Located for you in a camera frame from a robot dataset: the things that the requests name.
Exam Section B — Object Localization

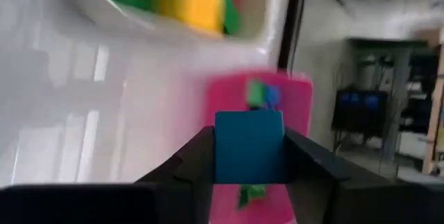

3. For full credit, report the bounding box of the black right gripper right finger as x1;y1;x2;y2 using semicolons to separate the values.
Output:
284;128;444;224

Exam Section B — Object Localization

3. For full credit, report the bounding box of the white plastic bin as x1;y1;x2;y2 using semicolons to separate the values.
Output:
67;0;280;50

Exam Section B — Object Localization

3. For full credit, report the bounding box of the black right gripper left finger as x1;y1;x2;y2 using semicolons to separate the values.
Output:
0;126;216;224

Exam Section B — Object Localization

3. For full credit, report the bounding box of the grey metal shelf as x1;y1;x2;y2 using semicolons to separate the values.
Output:
346;36;433;180

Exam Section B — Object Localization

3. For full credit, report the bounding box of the pink plastic bin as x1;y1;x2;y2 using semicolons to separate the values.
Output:
204;71;315;224

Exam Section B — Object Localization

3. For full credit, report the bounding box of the wooden post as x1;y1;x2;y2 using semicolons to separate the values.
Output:
421;28;444;177

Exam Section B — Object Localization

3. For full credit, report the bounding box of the green small block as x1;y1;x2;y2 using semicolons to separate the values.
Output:
237;184;268;209
247;80;268;109

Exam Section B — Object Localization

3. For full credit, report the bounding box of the yellow long block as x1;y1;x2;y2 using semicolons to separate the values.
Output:
155;0;226;35

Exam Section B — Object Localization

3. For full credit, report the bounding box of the blue small block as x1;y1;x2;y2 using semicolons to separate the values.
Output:
265;85;282;109
214;110;287;185

